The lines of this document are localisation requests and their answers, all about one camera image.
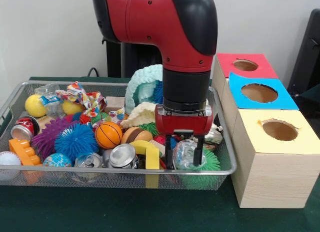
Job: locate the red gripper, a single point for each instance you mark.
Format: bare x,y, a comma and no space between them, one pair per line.
183,124

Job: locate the clear crinkled plastic toy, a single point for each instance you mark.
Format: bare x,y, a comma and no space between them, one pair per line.
184,154

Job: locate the blue spiky ball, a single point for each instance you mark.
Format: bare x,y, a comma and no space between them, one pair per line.
158,93

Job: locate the mint green waffle cloth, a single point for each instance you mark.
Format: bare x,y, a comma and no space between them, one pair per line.
142,82

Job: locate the blue fuzzy ball with eyes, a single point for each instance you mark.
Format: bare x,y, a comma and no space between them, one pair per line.
76,142

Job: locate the colourful patterned cloth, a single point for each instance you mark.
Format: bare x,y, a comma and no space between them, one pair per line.
85,100

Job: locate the purple spiky ball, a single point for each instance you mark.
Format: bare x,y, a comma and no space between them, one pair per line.
45,137

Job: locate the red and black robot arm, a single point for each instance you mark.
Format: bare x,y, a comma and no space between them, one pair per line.
175,32

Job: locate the wooden box with three holes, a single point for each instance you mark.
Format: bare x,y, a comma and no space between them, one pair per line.
275,177

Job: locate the green spiky ball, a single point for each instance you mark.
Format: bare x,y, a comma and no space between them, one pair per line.
212,162

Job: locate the yellow plastic block toy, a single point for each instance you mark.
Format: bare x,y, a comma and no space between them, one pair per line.
150,156

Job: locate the silver metal can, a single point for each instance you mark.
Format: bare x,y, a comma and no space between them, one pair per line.
122,156

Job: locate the small orange basketball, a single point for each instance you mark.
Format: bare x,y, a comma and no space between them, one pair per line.
109,135

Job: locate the wooden cube block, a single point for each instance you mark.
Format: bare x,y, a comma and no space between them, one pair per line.
115,103

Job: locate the dark green table cloth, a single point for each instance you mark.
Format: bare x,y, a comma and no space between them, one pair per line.
125,212

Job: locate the yellow ball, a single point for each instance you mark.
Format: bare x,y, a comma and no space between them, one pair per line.
71,108
35,106

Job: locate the globe print ball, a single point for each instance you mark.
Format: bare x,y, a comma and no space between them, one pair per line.
56,160

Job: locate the black chair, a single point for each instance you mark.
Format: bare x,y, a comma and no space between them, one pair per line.
307,52

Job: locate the orange plastic block toy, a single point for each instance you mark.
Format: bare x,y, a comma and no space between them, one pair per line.
24,153

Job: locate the red soda can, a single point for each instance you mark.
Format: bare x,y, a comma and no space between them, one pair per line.
24,128

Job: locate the white baseball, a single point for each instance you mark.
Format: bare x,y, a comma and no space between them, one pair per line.
9,159

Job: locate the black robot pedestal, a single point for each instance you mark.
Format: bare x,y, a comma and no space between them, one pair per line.
132,57

